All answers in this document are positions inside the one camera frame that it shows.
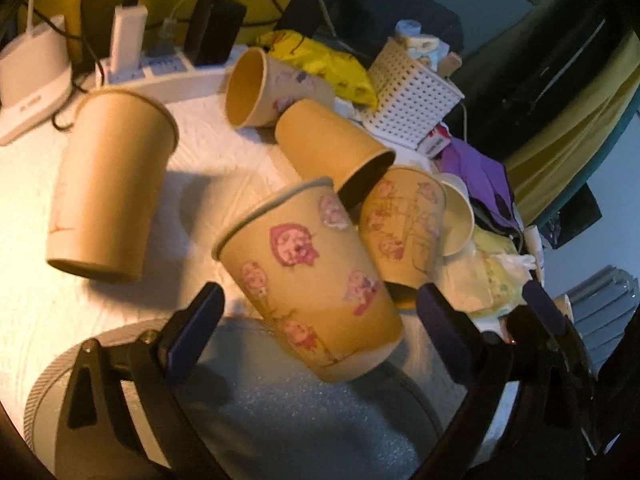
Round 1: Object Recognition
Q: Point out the white green printed paper cup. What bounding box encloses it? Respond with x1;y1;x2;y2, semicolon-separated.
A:
437;172;475;257

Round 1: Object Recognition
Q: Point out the purple cloth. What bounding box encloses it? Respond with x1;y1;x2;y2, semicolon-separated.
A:
439;138;520;232

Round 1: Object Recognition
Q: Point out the yellow tissue pack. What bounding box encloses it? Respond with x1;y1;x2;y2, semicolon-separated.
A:
436;226;537;318

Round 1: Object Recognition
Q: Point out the pink flower printed paper cup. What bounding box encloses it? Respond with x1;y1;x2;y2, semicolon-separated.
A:
212;177;404;382

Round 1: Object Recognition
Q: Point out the black power adapter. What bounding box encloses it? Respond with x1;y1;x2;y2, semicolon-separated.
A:
183;0;247;66

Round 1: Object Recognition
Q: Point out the white usb charger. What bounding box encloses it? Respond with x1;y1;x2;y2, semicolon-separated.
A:
110;4;148;74

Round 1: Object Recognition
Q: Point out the white cream tube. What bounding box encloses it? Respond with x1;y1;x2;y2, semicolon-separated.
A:
523;224;544;285

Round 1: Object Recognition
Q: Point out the round grey placemat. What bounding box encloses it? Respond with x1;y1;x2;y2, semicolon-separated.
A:
22;314;471;480

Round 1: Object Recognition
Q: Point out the plain brown paper cup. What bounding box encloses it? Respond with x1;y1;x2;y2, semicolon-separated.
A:
46;87;179;283

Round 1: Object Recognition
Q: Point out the black charger cable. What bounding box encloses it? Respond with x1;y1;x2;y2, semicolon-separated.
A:
19;0;141;131

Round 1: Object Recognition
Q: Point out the white desk lamp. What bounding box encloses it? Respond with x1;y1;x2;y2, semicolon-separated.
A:
1;0;73;146

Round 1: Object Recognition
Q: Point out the bamboo printed paper cup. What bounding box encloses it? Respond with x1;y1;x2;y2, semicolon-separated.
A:
359;165;446;310

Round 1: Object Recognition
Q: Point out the white power strip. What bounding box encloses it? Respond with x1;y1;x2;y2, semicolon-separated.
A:
101;46;246;104

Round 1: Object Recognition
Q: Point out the yellow snack bag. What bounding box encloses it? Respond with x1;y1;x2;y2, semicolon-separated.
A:
254;29;378;110

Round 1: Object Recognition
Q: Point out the plain paper cup lying middle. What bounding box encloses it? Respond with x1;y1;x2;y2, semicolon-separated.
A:
274;99;396;209

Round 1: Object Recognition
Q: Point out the white perforated plastic basket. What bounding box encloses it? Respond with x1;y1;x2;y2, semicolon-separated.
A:
359;38;464;150

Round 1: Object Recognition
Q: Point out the white textured table cloth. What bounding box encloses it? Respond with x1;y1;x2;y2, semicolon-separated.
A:
1;98;297;466

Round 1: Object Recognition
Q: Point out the paper cup open toward camera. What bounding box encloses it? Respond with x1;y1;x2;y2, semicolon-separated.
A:
224;47;335;129

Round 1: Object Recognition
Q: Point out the red white small box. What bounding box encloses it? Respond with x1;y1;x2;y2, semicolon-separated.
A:
416;122;451;159

